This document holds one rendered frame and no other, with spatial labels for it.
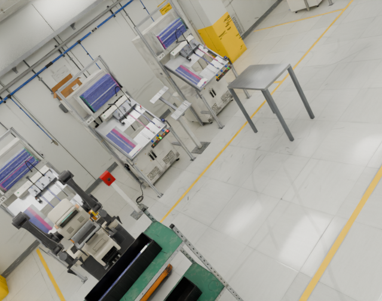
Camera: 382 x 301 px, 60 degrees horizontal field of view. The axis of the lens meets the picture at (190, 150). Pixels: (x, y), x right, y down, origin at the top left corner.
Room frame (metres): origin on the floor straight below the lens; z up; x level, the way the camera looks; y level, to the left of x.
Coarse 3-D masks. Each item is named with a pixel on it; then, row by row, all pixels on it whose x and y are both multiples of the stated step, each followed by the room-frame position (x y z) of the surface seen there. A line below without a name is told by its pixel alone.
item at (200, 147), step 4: (172, 112) 4.44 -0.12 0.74; (180, 120) 4.41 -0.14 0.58; (184, 124) 4.42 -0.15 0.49; (184, 128) 4.44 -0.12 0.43; (188, 128) 4.42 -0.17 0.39; (188, 132) 4.41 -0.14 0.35; (192, 136) 4.42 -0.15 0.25; (192, 140) 4.45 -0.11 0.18; (196, 140) 4.42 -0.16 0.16; (196, 144) 4.42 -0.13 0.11; (200, 144) 4.43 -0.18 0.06; (204, 144) 4.45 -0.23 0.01; (208, 144) 4.38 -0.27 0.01; (196, 148) 4.50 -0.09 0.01; (200, 148) 4.41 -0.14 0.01; (204, 148) 4.34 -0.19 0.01; (192, 152) 4.46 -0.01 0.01; (196, 152) 4.39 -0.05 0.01; (200, 152) 4.31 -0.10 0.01
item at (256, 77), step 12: (252, 72) 3.74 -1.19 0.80; (264, 72) 3.52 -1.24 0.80; (276, 72) 3.33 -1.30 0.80; (240, 84) 3.66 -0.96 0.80; (252, 84) 3.46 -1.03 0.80; (264, 84) 3.27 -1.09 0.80; (264, 96) 3.97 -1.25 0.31; (300, 96) 3.34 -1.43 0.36; (240, 108) 3.85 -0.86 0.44; (276, 108) 3.20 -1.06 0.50; (288, 132) 3.20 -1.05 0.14
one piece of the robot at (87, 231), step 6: (90, 222) 2.57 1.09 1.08; (96, 222) 2.57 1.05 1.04; (84, 228) 2.55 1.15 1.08; (90, 228) 2.55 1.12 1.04; (96, 228) 2.49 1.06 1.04; (102, 228) 2.52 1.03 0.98; (78, 234) 2.52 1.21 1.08; (84, 234) 2.53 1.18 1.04; (90, 234) 2.47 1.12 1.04; (78, 240) 2.51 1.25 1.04; (84, 240) 2.44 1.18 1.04; (78, 246) 2.42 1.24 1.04; (84, 252) 2.51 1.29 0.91
